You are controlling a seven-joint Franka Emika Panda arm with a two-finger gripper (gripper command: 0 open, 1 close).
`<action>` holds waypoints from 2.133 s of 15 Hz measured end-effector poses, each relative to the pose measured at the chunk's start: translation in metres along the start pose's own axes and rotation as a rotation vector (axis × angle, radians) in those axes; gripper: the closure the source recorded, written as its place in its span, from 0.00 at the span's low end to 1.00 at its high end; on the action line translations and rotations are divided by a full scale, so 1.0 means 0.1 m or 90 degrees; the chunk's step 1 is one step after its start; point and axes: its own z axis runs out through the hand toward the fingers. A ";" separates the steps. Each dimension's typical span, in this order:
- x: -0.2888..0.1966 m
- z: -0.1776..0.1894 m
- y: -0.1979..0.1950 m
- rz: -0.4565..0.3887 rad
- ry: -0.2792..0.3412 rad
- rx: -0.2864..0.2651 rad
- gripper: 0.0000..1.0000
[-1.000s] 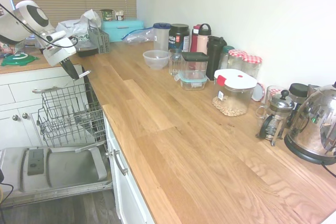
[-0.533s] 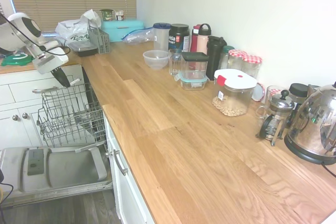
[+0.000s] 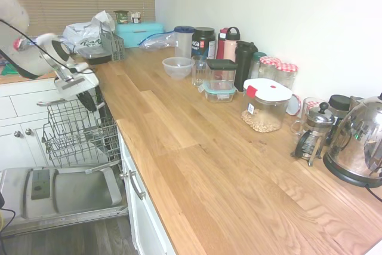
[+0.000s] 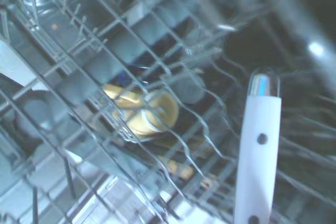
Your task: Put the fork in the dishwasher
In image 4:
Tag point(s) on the open black dishwasher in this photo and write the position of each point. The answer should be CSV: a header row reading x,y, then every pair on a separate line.
x,y
262,58

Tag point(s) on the yellow mug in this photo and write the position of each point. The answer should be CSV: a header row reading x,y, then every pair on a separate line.
x,y
160,108

